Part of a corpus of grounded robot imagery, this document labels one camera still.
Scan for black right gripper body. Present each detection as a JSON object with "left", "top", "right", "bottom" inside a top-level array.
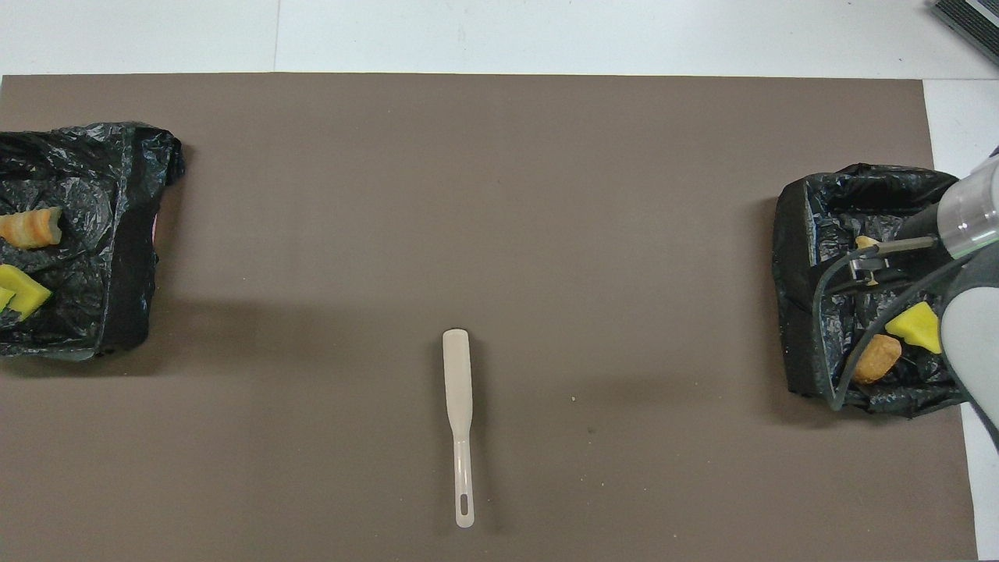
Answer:
[{"left": 827, "top": 205, "right": 955, "bottom": 296}]

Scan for pale bread chunk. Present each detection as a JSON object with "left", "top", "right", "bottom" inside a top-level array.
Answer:
[{"left": 855, "top": 234, "right": 891, "bottom": 288}]

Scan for green and yellow sponge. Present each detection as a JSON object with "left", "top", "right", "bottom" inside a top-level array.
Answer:
[{"left": 886, "top": 301, "right": 943, "bottom": 354}]

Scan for brown oval bread roll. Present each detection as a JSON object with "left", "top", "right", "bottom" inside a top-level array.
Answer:
[{"left": 851, "top": 334, "right": 903, "bottom": 385}]

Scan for beige hand brush black bristles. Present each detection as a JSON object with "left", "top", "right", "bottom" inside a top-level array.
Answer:
[{"left": 442, "top": 329, "right": 476, "bottom": 529}]

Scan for striped croissant bread piece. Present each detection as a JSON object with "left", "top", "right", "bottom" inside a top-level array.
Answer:
[{"left": 0, "top": 206, "right": 63, "bottom": 251}]

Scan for notched yellow sponge piece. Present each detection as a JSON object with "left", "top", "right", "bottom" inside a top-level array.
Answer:
[{"left": 0, "top": 264, "right": 54, "bottom": 321}]

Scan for open black bag-lined bin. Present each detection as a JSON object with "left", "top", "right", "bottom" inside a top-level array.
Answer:
[{"left": 771, "top": 162, "right": 976, "bottom": 418}]

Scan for black bag-covered bin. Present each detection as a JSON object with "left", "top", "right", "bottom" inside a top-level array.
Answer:
[{"left": 0, "top": 121, "right": 187, "bottom": 361}]

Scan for dark ribbed device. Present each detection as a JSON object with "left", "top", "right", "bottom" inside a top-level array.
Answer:
[{"left": 930, "top": 0, "right": 999, "bottom": 67}]

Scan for brown table mat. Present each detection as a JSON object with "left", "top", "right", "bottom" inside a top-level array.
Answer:
[{"left": 0, "top": 73, "right": 979, "bottom": 562}]

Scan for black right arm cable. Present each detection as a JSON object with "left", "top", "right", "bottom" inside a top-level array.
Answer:
[{"left": 812, "top": 246, "right": 976, "bottom": 413}]

